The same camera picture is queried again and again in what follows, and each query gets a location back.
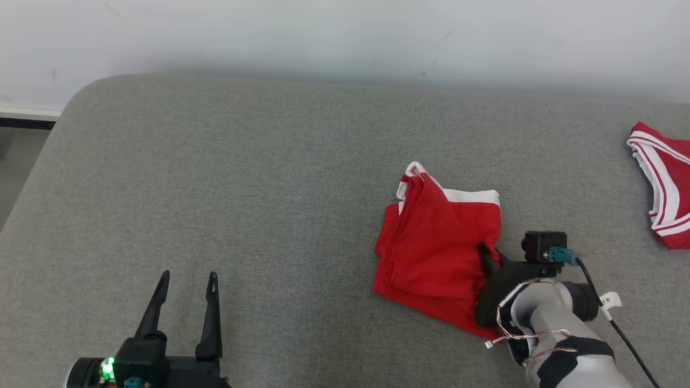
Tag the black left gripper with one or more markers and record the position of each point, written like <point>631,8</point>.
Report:
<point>191,374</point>

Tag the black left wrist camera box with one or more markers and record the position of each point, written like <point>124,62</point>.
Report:
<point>140,358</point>

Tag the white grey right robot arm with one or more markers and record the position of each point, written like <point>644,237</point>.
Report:
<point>560,323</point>

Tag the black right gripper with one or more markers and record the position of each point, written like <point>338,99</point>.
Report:
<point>504,280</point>

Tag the red shorts with white trim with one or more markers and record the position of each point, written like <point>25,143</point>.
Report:
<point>431,253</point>

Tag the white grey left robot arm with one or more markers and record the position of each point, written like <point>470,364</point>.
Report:
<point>86,374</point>

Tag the grey metal bar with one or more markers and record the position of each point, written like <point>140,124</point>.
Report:
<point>27,116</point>

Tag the red jersey with white sleeves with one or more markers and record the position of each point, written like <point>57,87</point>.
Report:
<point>674,183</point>

